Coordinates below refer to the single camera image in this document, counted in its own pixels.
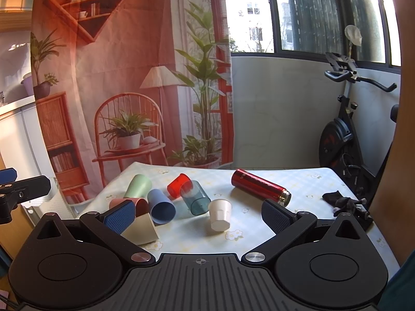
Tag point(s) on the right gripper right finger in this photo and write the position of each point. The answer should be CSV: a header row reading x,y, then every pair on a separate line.
x,y
288,227

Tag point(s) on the white paper cup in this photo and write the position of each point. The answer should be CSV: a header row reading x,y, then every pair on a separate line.
x,y
220,215

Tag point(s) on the cream beige cup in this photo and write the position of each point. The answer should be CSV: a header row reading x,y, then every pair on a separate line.
x,y
141,231

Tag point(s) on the blue plastic cup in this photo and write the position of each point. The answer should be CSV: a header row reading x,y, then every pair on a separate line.
x,y
162,210

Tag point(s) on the pink plastic cup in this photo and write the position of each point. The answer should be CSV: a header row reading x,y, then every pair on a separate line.
x,y
141,205

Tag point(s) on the green plastic cup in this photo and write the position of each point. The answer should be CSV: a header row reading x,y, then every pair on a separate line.
x,y
139,187

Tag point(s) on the red thermos bottle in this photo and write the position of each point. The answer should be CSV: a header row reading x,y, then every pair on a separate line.
x,y
259,187

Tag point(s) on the red plastic cup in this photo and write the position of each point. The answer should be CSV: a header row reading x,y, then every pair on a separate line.
x,y
174,188

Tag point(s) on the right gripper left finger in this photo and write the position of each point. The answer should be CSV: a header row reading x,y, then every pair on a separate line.
x,y
106,229

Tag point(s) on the black exercise bike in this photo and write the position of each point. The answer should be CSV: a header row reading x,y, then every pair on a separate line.
x,y
339,147

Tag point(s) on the floral checkered tablecloth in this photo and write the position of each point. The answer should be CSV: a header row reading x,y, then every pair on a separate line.
x,y
186,210

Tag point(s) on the teal transparent cup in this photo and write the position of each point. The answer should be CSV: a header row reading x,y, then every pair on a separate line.
x,y
195,197

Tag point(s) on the printed room backdrop curtain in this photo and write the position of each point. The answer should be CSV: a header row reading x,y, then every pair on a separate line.
x,y
120,81

